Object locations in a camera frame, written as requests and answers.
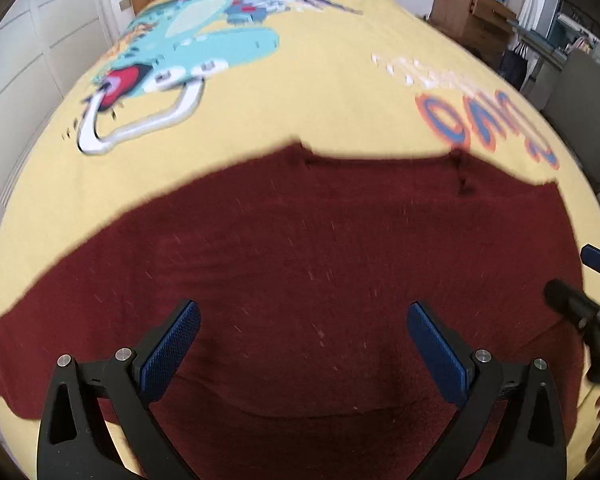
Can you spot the grey chair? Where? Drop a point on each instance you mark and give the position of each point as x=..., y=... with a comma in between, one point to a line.
x=577, y=105

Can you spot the dark tote bag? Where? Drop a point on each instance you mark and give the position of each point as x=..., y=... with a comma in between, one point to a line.
x=514, y=67

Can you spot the cluttered storage shelf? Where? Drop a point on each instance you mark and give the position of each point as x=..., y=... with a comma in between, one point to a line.
x=570, y=15

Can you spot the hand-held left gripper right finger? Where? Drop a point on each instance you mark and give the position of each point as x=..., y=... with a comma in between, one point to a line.
x=437, y=350

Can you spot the maroon knit sweater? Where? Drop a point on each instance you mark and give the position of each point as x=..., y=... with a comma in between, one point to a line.
x=300, y=260

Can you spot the yellow cartoon printed blanket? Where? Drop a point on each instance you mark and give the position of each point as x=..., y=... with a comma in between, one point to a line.
x=305, y=85

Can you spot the white wardrobe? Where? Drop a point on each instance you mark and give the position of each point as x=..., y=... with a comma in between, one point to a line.
x=35, y=60

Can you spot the wooden drawer cabinet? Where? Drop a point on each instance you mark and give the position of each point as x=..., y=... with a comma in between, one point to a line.
x=460, y=15

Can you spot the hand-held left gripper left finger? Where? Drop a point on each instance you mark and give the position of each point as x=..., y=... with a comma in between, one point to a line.
x=172, y=345

